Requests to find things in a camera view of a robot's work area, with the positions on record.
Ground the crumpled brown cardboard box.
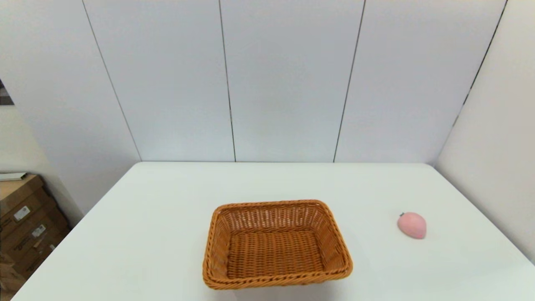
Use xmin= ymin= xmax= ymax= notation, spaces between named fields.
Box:
xmin=0 ymin=251 xmax=25 ymax=293

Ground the dark wall panel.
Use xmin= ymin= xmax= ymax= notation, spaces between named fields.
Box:
xmin=0 ymin=79 xmax=14 ymax=106

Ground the pink peach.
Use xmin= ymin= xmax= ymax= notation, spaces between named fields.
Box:
xmin=397 ymin=212 xmax=427 ymax=240

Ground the orange woven wicker basket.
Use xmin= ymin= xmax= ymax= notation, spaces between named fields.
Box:
xmin=202 ymin=199 xmax=353 ymax=290

